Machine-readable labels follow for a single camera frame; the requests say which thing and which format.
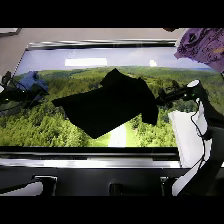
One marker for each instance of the black T-shirt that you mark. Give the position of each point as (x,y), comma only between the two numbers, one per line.
(110,106)

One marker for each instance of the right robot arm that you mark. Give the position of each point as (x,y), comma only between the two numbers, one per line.
(195,89)

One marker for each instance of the blue garment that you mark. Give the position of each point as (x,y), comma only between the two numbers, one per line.
(30,83)

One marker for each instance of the purple garment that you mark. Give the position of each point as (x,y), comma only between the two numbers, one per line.
(203,45)

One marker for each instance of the silver frame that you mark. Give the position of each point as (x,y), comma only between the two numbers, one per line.
(100,163)

